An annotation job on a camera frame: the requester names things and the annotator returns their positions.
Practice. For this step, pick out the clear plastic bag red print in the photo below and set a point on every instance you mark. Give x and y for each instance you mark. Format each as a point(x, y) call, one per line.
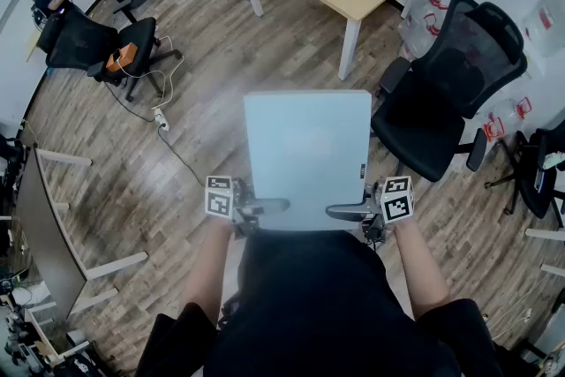
point(421, 24)
point(505, 117)
point(547, 20)

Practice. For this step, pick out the dark curved desk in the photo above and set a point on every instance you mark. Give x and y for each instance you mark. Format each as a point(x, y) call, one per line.
point(46, 229)

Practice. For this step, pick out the person's left forearm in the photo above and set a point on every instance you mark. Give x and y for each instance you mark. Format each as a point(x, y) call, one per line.
point(207, 269)

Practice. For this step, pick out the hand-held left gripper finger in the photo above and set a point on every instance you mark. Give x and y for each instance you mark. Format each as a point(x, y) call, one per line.
point(273, 205)

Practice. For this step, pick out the black swivel chair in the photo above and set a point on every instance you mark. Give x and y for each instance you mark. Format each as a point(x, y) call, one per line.
point(536, 176)

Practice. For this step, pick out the person's right forearm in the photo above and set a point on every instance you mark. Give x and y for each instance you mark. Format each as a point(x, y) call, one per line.
point(419, 265)

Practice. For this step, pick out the grey laptop item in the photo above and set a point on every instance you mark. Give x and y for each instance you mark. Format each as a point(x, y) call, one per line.
point(304, 154)

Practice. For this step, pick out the black padded office chair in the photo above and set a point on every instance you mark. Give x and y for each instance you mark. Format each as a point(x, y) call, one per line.
point(101, 48)

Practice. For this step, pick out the white power strip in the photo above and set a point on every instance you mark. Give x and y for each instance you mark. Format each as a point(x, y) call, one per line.
point(162, 119)

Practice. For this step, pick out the orange box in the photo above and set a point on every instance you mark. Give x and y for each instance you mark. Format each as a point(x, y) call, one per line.
point(121, 57)

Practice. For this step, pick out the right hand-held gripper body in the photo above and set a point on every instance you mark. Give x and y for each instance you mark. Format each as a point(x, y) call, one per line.
point(388, 203)

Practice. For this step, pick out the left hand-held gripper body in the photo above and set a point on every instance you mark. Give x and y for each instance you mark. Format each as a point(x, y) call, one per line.
point(226, 201)

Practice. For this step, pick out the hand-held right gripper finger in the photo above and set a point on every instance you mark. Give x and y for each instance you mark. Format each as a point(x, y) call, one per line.
point(351, 211)

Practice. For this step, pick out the black mesh office chair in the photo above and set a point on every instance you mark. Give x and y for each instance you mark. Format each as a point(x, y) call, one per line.
point(446, 88)

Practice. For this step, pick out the person's black clothing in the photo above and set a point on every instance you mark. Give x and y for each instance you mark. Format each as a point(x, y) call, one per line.
point(326, 309)

